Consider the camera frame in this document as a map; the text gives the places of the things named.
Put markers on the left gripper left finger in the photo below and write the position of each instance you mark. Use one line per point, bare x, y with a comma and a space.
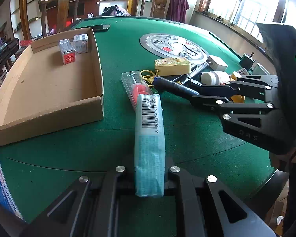
83, 209

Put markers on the floral bag pile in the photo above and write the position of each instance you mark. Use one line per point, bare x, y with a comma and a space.
115, 10

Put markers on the purple cloth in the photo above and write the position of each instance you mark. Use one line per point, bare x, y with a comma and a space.
177, 10

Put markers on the clear case red tool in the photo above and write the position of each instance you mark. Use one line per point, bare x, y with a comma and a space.
136, 86

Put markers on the yellow key rings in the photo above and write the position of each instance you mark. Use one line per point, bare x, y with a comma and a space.
147, 76

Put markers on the yellow padded envelope packet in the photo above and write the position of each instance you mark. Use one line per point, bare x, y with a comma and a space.
238, 99

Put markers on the silver red small box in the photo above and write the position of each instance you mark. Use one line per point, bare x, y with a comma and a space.
67, 51

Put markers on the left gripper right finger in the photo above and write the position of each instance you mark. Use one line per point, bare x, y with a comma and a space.
206, 207

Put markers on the black marker blue cap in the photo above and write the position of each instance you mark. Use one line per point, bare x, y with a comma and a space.
162, 84

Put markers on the black pen gold band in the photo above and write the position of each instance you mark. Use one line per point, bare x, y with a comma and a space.
183, 79

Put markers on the blue white medicine box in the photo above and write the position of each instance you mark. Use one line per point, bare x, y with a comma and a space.
244, 71

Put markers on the yellow jar white lid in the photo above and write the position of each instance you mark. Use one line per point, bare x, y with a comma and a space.
234, 76

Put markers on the white pill bottle red label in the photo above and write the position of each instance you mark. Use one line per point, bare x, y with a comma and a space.
214, 78

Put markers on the light blue tissue pack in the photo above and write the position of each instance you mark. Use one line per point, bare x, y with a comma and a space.
149, 150

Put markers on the round mahjong table control panel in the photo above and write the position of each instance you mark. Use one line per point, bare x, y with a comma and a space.
172, 46

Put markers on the white power adapter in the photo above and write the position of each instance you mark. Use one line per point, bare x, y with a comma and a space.
216, 63

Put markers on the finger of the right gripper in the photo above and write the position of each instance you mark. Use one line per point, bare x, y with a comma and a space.
253, 86
223, 105

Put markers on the black smartphone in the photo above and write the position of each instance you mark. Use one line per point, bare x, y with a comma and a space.
100, 28

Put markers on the silver grey small box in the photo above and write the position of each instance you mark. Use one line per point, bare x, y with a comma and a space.
80, 43

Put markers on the shallow cardboard box tray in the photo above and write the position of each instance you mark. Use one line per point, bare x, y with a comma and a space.
41, 94

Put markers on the wooden chair with purple cloth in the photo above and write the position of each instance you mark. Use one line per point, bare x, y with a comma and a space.
159, 8

